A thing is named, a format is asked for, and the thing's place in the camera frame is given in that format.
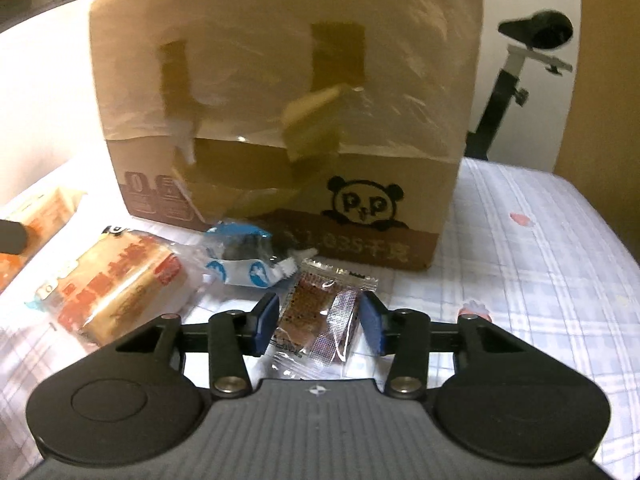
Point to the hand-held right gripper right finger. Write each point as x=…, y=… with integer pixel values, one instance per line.
x=372, y=322

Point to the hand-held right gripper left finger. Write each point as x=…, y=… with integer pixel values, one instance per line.
x=265, y=322

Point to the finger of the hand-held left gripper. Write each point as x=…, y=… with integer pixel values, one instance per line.
x=12, y=237

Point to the orange beige cake packet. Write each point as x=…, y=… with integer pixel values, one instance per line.
x=115, y=290
x=45, y=215

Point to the small brown clear sachet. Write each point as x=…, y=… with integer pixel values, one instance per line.
x=310, y=310

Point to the cardboard box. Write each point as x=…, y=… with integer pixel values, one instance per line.
x=410, y=200

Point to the blue white snack packet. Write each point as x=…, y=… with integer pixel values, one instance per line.
x=245, y=272

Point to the clear plastic liner bag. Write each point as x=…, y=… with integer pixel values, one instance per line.
x=250, y=35

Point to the wooden door panel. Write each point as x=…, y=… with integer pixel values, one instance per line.
x=600, y=110

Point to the black exercise bike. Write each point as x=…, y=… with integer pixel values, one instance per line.
x=540, y=27

